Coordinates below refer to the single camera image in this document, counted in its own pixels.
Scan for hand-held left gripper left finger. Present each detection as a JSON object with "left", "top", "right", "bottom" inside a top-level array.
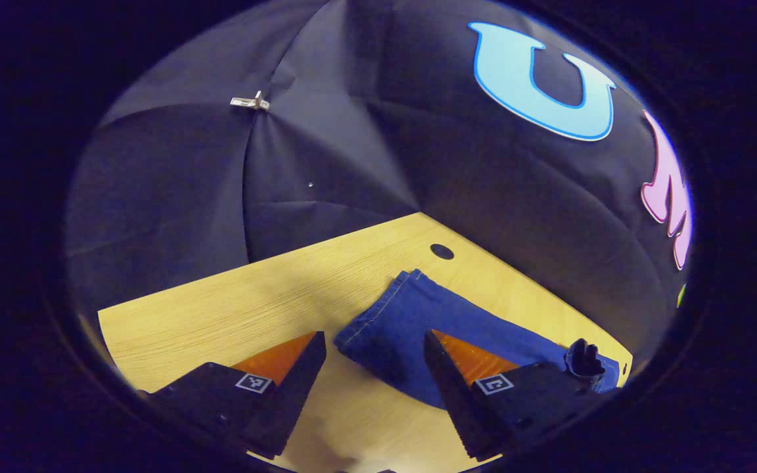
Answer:
[{"left": 135, "top": 330, "right": 328, "bottom": 461}]

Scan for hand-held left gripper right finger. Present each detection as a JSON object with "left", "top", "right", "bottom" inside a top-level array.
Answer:
[{"left": 423, "top": 330, "right": 616, "bottom": 462}]

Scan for blue jeans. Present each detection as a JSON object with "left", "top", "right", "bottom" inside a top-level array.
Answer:
[{"left": 334, "top": 268, "right": 621, "bottom": 409}]

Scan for black backdrop cloth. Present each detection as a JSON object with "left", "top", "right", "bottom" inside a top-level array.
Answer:
[{"left": 63, "top": 0, "right": 695, "bottom": 355}]

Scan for silver metal clip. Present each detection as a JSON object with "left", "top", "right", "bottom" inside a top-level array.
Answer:
[{"left": 230, "top": 91, "right": 271, "bottom": 112}]

